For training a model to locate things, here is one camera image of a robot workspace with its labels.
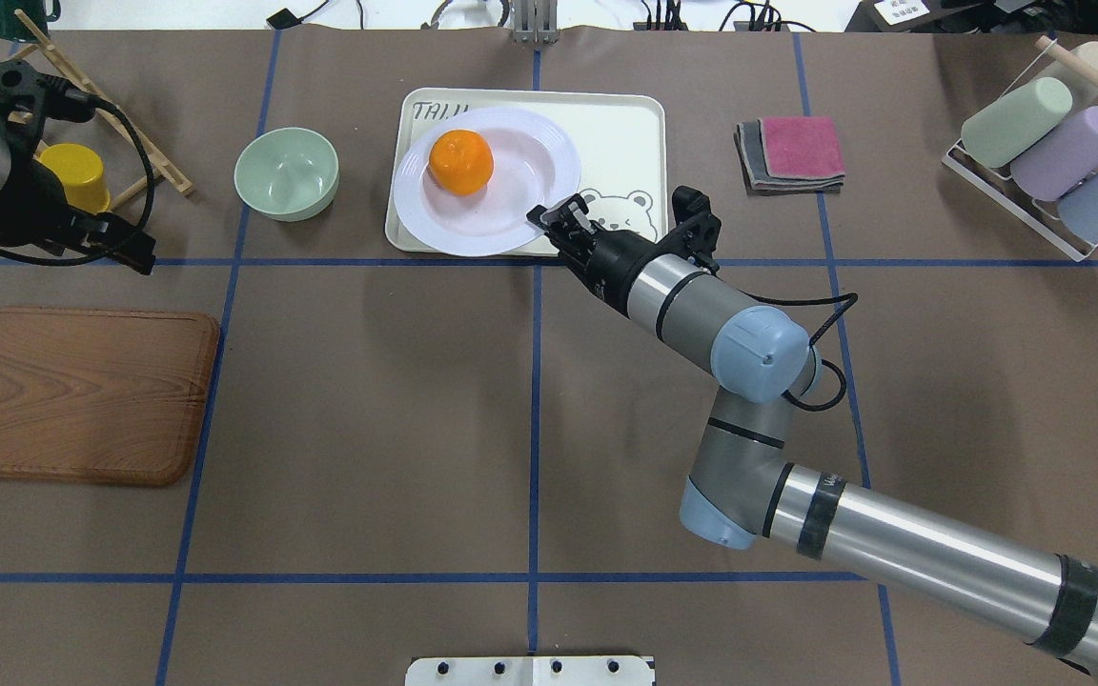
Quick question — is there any aluminium frame post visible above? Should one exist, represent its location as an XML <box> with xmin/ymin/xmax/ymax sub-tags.
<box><xmin>507</xmin><ymin>0</ymin><xmax>560</xmax><ymax>45</ymax></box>

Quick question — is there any white wire cup rack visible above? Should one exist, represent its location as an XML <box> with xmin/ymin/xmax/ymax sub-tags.
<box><xmin>942</xmin><ymin>34</ymin><xmax>1098</xmax><ymax>262</ymax></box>

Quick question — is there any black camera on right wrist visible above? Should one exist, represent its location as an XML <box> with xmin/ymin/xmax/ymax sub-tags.
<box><xmin>665</xmin><ymin>184</ymin><xmax>721</xmax><ymax>274</ymax></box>

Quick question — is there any orange fruit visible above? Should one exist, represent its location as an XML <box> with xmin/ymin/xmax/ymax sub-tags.
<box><xmin>428</xmin><ymin>130</ymin><xmax>494</xmax><ymax>196</ymax></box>

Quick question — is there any wooden dish rack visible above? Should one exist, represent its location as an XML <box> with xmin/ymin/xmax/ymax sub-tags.
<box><xmin>0</xmin><ymin>10</ymin><xmax>195</xmax><ymax>212</ymax></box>

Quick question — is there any wooden cutting board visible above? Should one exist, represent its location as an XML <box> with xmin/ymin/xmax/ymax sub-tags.
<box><xmin>0</xmin><ymin>307</ymin><xmax>219</xmax><ymax>487</ymax></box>

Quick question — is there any pink cloth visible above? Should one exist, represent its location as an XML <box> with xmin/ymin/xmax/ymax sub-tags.
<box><xmin>760</xmin><ymin>116</ymin><xmax>845</xmax><ymax>181</ymax></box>

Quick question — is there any cream bear tray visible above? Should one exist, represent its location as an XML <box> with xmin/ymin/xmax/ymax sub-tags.
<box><xmin>384</xmin><ymin>88</ymin><xmax>668</xmax><ymax>256</ymax></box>

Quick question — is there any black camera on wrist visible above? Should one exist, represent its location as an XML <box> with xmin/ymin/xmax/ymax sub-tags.
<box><xmin>0</xmin><ymin>58</ymin><xmax>107</xmax><ymax>123</ymax></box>
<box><xmin>665</xmin><ymin>184</ymin><xmax>721</xmax><ymax>274</ymax></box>

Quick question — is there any dark green cup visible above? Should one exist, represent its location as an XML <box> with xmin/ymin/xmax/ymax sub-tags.
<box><xmin>0</xmin><ymin>0</ymin><xmax>63</xmax><ymax>42</ymax></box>

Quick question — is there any white round plate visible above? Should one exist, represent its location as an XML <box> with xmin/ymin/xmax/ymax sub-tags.
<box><xmin>391</xmin><ymin>106</ymin><xmax>582</xmax><ymax>257</ymax></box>

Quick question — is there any yellow cup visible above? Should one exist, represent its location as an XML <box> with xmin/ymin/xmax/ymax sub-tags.
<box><xmin>40</xmin><ymin>143</ymin><xmax>111</xmax><ymax>214</ymax></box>

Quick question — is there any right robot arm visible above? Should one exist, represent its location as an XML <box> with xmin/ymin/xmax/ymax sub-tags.
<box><xmin>526</xmin><ymin>196</ymin><xmax>1098</xmax><ymax>685</ymax></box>

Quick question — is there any green bowl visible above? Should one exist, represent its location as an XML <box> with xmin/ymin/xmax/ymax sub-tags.
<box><xmin>233</xmin><ymin>127</ymin><xmax>340</xmax><ymax>223</ymax></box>

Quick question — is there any purple cup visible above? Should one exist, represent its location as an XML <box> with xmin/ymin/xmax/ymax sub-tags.
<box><xmin>1010</xmin><ymin>106</ymin><xmax>1098</xmax><ymax>201</ymax></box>

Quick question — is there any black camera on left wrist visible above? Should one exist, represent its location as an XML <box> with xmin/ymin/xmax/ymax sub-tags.
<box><xmin>0</xmin><ymin>58</ymin><xmax>107</xmax><ymax>123</ymax></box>

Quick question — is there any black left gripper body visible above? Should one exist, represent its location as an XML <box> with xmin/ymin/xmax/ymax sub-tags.
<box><xmin>53</xmin><ymin>212</ymin><xmax>156</xmax><ymax>275</ymax></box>

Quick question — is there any grey cloth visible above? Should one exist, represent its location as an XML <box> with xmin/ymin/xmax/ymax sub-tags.
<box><xmin>735</xmin><ymin>119</ymin><xmax>845</xmax><ymax>192</ymax></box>

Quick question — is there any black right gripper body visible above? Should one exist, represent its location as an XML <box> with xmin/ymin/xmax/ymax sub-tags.
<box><xmin>549</xmin><ymin>225</ymin><xmax>657</xmax><ymax>310</ymax></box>

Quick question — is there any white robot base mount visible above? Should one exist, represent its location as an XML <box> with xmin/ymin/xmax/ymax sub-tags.
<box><xmin>404</xmin><ymin>655</ymin><xmax>658</xmax><ymax>685</ymax></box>

